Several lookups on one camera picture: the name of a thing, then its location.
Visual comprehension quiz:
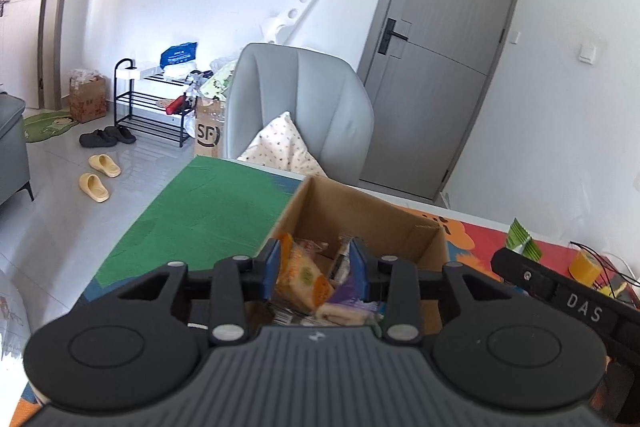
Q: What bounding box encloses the white board with holes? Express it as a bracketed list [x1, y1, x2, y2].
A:
[257, 0, 321, 46]

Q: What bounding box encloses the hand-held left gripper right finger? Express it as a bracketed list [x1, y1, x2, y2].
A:
[349, 237, 519, 344]

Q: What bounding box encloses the yellow slipper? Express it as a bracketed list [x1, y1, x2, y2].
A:
[78, 173, 110, 203]
[88, 153, 122, 178]

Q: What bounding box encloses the printed tall cardboard box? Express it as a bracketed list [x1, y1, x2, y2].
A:
[193, 95, 224, 159]

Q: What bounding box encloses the black door handle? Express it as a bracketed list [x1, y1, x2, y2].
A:
[377, 19, 409, 56]

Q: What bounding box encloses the grey door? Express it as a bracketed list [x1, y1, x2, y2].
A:
[357, 0, 529, 204]

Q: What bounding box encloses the yellow tape roll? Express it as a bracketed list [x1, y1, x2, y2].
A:
[567, 249, 604, 286]

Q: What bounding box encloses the dark grey slipper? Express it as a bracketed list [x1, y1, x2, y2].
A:
[103, 125, 137, 145]
[78, 130, 119, 149]

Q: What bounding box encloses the white dotted pillow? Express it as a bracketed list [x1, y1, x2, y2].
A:
[237, 110, 329, 179]

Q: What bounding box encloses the yellow plastic toy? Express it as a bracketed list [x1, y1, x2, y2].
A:
[600, 279, 632, 304]

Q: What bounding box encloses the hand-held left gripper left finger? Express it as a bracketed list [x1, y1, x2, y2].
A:
[115, 238, 281, 347]

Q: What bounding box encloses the green round floor rug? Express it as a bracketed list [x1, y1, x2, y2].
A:
[23, 109, 77, 144]

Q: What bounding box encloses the colourful printed table mat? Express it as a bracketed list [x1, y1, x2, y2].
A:
[20, 155, 640, 413]

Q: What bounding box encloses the beige wardrobe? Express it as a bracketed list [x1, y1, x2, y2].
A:
[0, 0, 87, 110]

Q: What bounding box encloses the green white printed bag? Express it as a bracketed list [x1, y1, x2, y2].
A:
[200, 61, 239, 100]

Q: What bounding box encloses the orange white rice cracker packet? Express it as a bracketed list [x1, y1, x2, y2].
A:
[275, 234, 336, 314]

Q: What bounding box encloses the long purple biscuit packet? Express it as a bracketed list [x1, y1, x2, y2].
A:
[315, 274, 383, 327]

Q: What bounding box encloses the brown box with packets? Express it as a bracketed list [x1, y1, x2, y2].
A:
[68, 68, 109, 124]

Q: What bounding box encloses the blue plastic bag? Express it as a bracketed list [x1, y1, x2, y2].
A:
[159, 41, 199, 69]

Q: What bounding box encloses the red item on rack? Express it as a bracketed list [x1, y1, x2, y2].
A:
[166, 95, 194, 116]

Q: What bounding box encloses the grey sofa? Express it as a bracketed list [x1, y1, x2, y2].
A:
[0, 94, 35, 204]

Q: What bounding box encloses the brown cardboard box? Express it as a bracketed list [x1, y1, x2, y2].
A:
[240, 176, 449, 339]

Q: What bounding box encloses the grey upholstered chair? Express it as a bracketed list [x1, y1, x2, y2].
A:
[221, 42, 376, 188]

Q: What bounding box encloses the black metal shoe rack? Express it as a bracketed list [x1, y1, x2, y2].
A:
[113, 58, 194, 148]

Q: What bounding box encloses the green snack packet white band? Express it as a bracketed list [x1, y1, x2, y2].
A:
[504, 217, 544, 261]

